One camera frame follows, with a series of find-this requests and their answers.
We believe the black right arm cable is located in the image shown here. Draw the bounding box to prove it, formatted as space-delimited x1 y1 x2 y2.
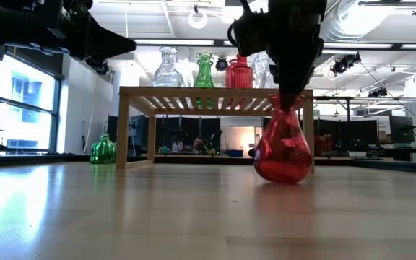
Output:
227 0 256 46

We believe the large window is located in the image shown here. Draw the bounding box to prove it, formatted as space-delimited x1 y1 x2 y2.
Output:
0 53 63 160

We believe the long ceiling light bar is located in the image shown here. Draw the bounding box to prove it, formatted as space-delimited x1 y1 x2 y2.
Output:
131 35 416 51

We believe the black partition screen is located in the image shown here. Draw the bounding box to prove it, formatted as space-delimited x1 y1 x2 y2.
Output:
106 114 393 157

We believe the silver air duct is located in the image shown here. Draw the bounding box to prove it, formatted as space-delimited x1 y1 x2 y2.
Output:
312 0 399 86

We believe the red round glass vase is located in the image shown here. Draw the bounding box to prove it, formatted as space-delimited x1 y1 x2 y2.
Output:
253 93 313 185

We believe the person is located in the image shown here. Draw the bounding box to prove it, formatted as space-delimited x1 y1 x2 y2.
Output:
314 131 335 157

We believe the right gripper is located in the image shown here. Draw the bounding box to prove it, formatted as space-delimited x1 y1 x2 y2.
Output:
265 6 325 112

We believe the wooden slatted shelf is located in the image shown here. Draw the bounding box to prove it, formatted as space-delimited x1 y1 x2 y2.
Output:
114 85 315 173

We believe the white ring lamp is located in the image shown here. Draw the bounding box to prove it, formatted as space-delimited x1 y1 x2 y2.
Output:
188 9 209 30

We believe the black computer monitor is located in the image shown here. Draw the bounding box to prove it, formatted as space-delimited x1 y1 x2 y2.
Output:
389 115 415 144

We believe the green twisted glass vase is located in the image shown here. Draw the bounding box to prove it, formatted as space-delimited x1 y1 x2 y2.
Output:
194 52 216 88

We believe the black track spotlight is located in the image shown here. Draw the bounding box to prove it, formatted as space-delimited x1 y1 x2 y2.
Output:
367 87 389 99
329 52 363 76

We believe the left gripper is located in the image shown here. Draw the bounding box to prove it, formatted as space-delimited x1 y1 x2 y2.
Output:
54 0 137 68

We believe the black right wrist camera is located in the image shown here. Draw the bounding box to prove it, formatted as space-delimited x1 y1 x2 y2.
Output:
229 10 271 58

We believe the clear glass vase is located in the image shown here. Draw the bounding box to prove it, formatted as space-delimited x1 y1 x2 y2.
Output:
251 52 278 90
152 45 185 87

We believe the black ceiling camera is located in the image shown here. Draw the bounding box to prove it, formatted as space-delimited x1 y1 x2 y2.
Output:
214 56 230 72
95 61 110 76

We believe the red ribbed bottle vase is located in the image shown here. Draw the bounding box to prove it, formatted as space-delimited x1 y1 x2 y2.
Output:
231 54 254 90

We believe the small green ribbed vase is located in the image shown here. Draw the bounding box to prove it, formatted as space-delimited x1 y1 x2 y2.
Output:
90 133 117 165

